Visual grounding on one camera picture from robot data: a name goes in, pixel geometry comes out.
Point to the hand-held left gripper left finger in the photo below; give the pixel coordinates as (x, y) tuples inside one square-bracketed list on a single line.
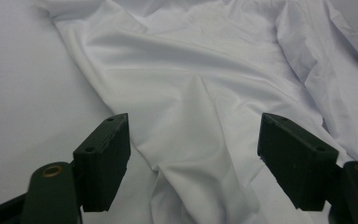
[(102, 168)]

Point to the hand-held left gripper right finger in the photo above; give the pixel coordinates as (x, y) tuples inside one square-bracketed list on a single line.
[(298, 168)]

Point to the white t-shirt with black collar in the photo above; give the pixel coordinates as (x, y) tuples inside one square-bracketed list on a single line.
[(183, 62)]

